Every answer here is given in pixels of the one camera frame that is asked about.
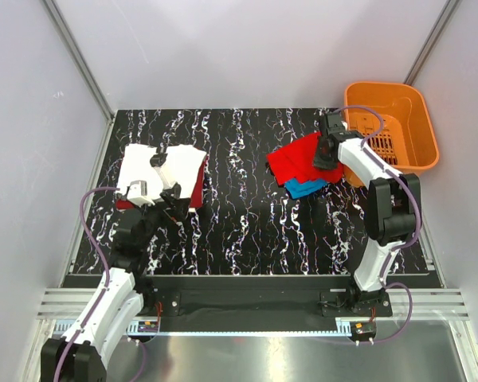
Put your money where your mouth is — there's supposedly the white t shirt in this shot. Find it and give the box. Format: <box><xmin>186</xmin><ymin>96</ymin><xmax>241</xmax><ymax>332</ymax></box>
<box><xmin>116</xmin><ymin>143</ymin><xmax>206</xmax><ymax>207</ymax></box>

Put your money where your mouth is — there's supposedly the bright red t shirt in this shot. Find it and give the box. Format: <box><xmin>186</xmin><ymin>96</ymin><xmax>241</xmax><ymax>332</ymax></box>
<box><xmin>266</xmin><ymin>132</ymin><xmax>343</xmax><ymax>185</ymax></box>

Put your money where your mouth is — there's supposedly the orange plastic basket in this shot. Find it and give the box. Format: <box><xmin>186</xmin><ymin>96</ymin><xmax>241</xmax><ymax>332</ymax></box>
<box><xmin>344</xmin><ymin>81</ymin><xmax>440</xmax><ymax>175</ymax></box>

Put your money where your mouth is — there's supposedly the blue t shirt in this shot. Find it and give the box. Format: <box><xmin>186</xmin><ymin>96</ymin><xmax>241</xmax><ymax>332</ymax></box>
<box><xmin>284</xmin><ymin>178</ymin><xmax>328</xmax><ymax>199</ymax></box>

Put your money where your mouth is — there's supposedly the dark red t shirt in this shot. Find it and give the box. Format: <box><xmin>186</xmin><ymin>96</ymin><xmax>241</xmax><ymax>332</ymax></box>
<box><xmin>116</xmin><ymin>158</ymin><xmax>206</xmax><ymax>213</ymax></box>

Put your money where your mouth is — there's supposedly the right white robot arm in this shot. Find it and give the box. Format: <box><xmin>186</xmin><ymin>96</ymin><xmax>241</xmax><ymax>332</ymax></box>
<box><xmin>313</xmin><ymin>111</ymin><xmax>421</xmax><ymax>316</ymax></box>

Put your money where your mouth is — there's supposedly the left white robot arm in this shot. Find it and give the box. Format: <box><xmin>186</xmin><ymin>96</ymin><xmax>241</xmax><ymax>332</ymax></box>
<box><xmin>41</xmin><ymin>185</ymin><xmax>190</xmax><ymax>381</ymax></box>

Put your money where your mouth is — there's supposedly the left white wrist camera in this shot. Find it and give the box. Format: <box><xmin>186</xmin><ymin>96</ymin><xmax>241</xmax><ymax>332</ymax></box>
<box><xmin>117</xmin><ymin>180</ymin><xmax>163</xmax><ymax>207</ymax></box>

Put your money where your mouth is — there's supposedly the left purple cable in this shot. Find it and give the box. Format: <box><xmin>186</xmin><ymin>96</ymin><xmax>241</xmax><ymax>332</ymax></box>
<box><xmin>53</xmin><ymin>186</ymin><xmax>149</xmax><ymax>382</ymax></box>

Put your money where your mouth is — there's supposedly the grey slotted cable duct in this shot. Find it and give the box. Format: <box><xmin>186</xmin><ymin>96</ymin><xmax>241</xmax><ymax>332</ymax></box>
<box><xmin>54</xmin><ymin>318</ymin><xmax>378</xmax><ymax>338</ymax></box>

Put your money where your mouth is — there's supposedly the left aluminium frame post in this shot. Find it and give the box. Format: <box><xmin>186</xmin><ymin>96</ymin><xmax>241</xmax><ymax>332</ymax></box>
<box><xmin>39</xmin><ymin>0</ymin><xmax>116</xmax><ymax>123</ymax></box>

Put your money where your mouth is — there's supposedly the aluminium frame post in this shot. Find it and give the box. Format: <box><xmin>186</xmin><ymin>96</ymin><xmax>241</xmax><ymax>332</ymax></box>
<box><xmin>39</xmin><ymin>0</ymin><xmax>116</xmax><ymax>123</ymax></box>
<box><xmin>404</xmin><ymin>0</ymin><xmax>462</xmax><ymax>86</ymax></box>

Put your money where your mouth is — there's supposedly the right aluminium frame post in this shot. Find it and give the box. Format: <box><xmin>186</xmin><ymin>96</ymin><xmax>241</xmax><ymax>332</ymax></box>
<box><xmin>404</xmin><ymin>0</ymin><xmax>462</xmax><ymax>86</ymax></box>

